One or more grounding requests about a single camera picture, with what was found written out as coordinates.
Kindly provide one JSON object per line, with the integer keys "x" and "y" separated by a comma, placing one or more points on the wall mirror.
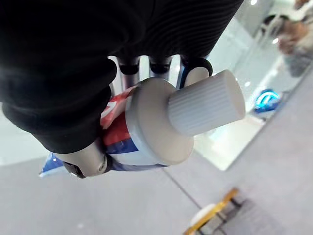
{"x": 254, "y": 80}

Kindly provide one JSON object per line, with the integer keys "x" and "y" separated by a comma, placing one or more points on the red white blue toothpaste tube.
{"x": 156, "y": 117}

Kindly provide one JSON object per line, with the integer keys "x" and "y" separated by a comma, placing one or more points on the blue round cup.
{"x": 266, "y": 101}

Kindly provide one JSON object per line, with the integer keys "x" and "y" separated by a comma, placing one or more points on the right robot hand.
{"x": 73, "y": 61}

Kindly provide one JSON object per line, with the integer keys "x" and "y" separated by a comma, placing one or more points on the white round dish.
{"x": 203, "y": 216}

